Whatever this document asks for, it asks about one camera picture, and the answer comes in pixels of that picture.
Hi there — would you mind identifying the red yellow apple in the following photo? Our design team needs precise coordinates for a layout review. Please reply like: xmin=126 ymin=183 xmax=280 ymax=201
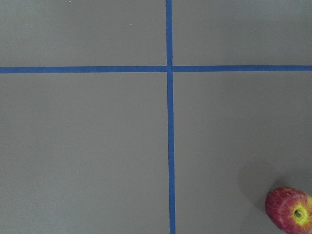
xmin=265 ymin=187 xmax=312 ymax=234

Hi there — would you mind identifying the blue tape strip vertical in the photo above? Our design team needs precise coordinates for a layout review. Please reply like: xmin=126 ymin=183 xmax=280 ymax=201
xmin=165 ymin=0 xmax=176 ymax=234

